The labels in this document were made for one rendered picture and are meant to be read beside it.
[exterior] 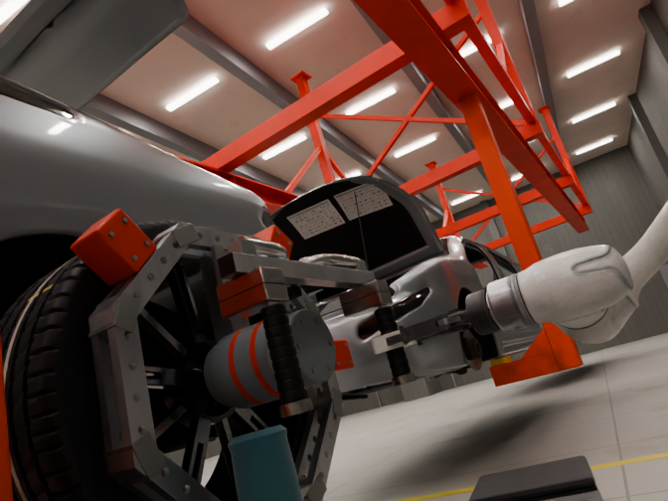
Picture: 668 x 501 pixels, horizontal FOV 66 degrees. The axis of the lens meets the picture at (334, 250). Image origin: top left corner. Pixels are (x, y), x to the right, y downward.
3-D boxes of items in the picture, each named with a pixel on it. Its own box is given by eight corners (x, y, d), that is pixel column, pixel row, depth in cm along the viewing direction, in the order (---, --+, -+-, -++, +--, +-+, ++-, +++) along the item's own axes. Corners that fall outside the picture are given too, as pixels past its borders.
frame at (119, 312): (339, 485, 112) (283, 253, 127) (365, 480, 109) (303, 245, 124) (121, 604, 66) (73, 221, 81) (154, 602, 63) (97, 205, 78)
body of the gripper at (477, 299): (495, 330, 84) (443, 346, 88) (508, 329, 91) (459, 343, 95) (480, 286, 86) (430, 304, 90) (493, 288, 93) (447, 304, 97)
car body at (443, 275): (449, 373, 808) (418, 278, 852) (570, 340, 722) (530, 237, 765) (231, 437, 391) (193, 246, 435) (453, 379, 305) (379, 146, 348)
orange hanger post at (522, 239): (500, 385, 431) (414, 133, 499) (584, 364, 400) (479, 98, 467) (495, 387, 418) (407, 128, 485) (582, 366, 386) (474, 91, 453)
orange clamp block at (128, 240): (130, 262, 89) (92, 224, 85) (160, 246, 85) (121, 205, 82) (109, 288, 83) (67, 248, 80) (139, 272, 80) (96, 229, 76)
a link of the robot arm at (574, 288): (527, 319, 79) (550, 339, 89) (636, 286, 72) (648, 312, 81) (508, 258, 84) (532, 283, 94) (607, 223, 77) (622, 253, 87)
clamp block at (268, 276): (245, 319, 77) (238, 285, 78) (290, 300, 73) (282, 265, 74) (220, 320, 72) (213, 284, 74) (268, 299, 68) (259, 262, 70)
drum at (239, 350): (258, 407, 101) (245, 337, 104) (348, 380, 91) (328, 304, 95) (206, 418, 89) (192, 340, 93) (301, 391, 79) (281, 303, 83)
